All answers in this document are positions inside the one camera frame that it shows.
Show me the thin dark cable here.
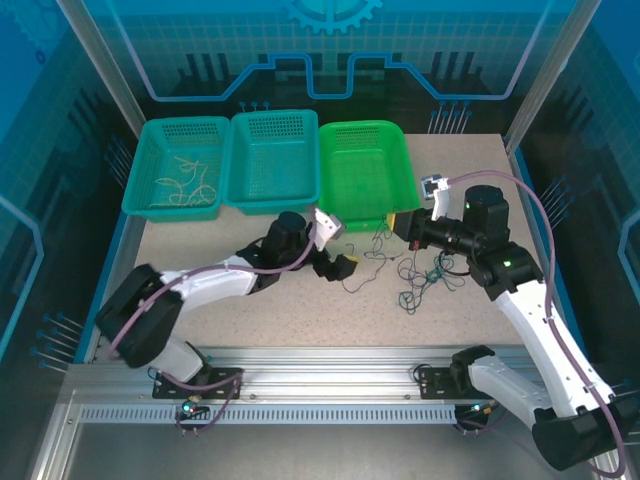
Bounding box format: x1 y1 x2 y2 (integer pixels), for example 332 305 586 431
341 219 407 297

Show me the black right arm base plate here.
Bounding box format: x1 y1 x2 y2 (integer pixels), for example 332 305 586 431
415 363 481 401

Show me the bright green plastic basket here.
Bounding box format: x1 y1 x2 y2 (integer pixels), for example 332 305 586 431
317 119 421 234

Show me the thin blue cable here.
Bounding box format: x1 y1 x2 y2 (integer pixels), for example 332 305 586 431
398 243 454 304

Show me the right base connector with leds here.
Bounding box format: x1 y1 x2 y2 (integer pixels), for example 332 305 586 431
452 397 501 435

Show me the teal plastic basket wide rim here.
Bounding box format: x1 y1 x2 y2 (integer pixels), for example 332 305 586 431
122 115 232 222

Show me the base connector with leds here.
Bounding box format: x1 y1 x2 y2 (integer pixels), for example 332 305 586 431
452 397 501 435
174 394 211 436

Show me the left base connector with leds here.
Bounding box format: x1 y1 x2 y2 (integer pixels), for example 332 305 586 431
174 394 211 436

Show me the aluminium frame post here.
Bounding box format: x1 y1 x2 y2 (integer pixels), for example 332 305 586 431
503 0 604 154
55 0 147 131

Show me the teal plastic basket tall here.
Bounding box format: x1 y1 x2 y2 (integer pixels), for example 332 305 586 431
223 108 321 217

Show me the slotted grey cable duct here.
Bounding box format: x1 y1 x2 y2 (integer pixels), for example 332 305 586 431
78 405 460 425

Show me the aluminium mounting rail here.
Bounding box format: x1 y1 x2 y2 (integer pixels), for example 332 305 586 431
64 344 551 407

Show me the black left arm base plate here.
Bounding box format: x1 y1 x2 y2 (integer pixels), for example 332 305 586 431
152 367 245 401

